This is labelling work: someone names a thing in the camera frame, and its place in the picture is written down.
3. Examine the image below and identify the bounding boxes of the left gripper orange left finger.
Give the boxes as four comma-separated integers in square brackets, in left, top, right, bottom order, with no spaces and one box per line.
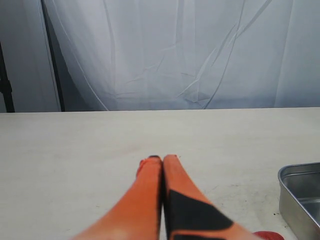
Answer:
[73,155,162,240]

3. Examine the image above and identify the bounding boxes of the white wrinkled backdrop curtain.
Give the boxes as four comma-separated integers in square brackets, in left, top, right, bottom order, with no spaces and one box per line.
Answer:
[0,0,320,113]

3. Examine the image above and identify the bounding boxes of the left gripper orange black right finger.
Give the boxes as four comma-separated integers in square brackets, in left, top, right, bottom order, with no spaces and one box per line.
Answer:
[163,154,258,240]

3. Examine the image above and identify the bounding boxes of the red sausage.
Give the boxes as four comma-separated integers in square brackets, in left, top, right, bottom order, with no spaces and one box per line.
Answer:
[253,231,285,240]

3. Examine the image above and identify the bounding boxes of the dark stand behind curtain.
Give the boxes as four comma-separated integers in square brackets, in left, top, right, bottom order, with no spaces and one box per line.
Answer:
[0,47,16,113]

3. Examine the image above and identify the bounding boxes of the steel lunch box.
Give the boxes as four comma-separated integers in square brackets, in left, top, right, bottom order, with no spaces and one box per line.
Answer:
[278,162,320,240]

